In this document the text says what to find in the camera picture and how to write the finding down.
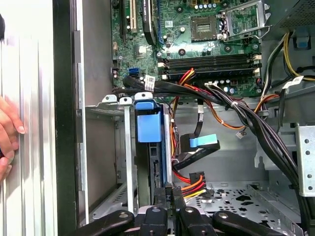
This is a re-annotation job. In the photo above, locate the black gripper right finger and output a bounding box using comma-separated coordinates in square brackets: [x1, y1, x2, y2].
[172, 187, 284, 236]

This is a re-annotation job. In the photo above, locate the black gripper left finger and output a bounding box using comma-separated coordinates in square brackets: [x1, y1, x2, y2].
[71, 187, 168, 236]

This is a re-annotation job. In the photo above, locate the red yellow black power wire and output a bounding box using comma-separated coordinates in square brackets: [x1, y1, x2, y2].
[165, 68, 213, 210]

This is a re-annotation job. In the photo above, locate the black data wire blue plug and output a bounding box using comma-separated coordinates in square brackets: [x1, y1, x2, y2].
[172, 98, 221, 171]

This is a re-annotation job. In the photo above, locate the hard disk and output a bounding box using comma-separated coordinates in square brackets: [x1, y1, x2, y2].
[134, 92, 171, 193]

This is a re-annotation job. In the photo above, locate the grey metal disk bay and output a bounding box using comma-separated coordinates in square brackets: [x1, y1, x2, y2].
[85, 94, 173, 222]

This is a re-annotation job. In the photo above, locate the black RAM slot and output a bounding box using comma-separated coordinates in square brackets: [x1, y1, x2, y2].
[158, 72, 261, 80]
[158, 66, 261, 74]
[158, 54, 261, 61]
[158, 60, 261, 67]

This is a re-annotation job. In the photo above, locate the black expansion slot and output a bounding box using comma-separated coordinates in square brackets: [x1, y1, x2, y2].
[120, 0, 127, 43]

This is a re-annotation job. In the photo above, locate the white expansion slot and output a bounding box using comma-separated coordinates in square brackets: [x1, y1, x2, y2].
[130, 0, 137, 34]

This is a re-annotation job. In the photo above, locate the person's hand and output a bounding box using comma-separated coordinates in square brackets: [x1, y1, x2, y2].
[0, 95, 27, 183]

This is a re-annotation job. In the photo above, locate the grey metal drive cage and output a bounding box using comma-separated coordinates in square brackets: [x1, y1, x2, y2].
[295, 125, 315, 197]

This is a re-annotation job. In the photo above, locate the black open PC case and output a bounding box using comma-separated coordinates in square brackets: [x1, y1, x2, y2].
[53, 0, 315, 236]

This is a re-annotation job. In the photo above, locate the square grey chipset chip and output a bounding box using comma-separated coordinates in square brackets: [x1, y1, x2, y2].
[134, 45, 147, 59]

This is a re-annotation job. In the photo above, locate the green motherboard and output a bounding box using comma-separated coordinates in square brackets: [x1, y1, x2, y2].
[110, 0, 263, 98]

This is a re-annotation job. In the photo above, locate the CPU socket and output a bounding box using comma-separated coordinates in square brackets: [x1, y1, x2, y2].
[190, 16, 219, 42]

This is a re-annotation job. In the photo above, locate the metal socket cover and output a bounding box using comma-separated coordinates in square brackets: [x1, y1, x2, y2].
[222, 1, 271, 41]

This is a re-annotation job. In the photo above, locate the grey power supply unit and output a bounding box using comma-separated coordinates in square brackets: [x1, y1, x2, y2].
[265, 0, 315, 41]

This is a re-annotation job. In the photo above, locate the thin orange wire white plug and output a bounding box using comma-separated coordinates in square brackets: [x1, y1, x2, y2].
[183, 83, 280, 139]

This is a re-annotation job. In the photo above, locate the black cable bundle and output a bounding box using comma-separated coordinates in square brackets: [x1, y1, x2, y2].
[112, 75, 315, 236]

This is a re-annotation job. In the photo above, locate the locking lever wire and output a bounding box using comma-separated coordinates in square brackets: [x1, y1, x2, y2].
[222, 26, 271, 41]

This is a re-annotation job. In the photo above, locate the yellow black supply cable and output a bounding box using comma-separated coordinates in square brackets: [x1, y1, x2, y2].
[260, 31, 315, 99]

